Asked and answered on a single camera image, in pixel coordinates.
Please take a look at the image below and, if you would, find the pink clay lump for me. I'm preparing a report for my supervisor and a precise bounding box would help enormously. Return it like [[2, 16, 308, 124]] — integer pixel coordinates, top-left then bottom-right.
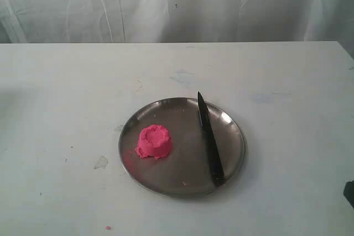
[[135, 124, 173, 159]]

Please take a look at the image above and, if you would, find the black knife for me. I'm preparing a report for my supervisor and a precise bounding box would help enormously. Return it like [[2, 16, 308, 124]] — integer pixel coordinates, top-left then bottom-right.
[[197, 92, 225, 187]]

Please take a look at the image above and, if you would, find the round stainless steel plate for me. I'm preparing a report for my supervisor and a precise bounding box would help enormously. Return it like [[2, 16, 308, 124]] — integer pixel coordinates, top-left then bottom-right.
[[118, 97, 247, 198]]

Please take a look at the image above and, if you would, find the clear tape scrap near plate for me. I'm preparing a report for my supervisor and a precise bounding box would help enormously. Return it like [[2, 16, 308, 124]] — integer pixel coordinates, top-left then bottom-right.
[[93, 156, 109, 170]]

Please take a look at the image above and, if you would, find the white backdrop curtain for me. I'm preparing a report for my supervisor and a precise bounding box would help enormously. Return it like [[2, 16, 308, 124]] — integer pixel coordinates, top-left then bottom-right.
[[1, 0, 353, 43]]

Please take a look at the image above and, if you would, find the dark object at right edge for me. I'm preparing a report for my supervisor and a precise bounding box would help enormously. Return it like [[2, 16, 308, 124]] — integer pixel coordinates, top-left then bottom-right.
[[343, 180, 354, 208]]

